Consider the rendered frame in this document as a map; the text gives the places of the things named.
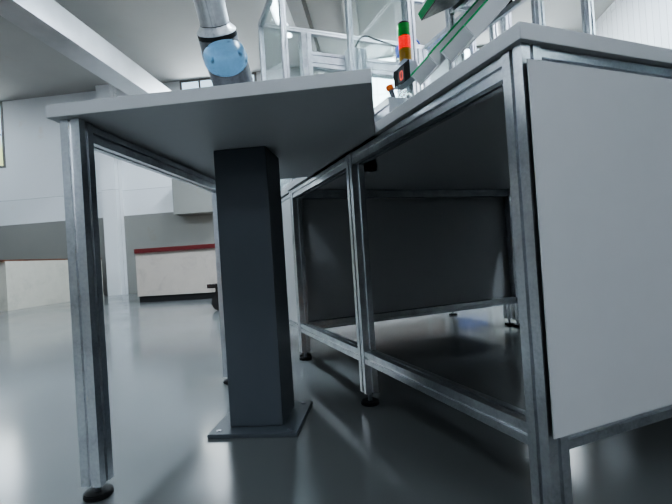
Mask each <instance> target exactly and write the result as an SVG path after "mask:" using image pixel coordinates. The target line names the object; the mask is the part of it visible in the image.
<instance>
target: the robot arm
mask: <svg viewBox="0 0 672 504"><path fill-rule="evenodd" d="M193 2H194V5H195V9H196V13H197V16H198V20H199V24H200V28H199V29H198V31H197V36H198V40H199V44H200V47H201V54H202V58H203V60H204V63H205V66H206V68H207V70H208V73H209V76H210V78H211V81H212V84H213V86H218V85H227V84H236V83H245V82H254V81H253V78H252V74H251V70H250V66H249V63H248V56H247V53H246V51H245V49H244V46H243V45H242V44H241V43H240V42H239V39H238V35H237V30H236V27H235V26H234V25H233V24H232V23H230V22H229V18H228V14H227V9H226V5H225V0H193Z"/></svg>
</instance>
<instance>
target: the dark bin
mask: <svg viewBox="0 0 672 504"><path fill-rule="evenodd" d="M458 1H460V0H427V1H426V2H425V4H424V5H423V7H422V8H421V10H420V11H419V13H418V15H419V17H420V19H421V21H422V20H425V19H427V18H429V17H431V16H433V15H435V14H438V13H440V12H442V11H444V10H446V9H448V8H451V7H453V6H454V5H455V4H456V3H457V2H458Z"/></svg>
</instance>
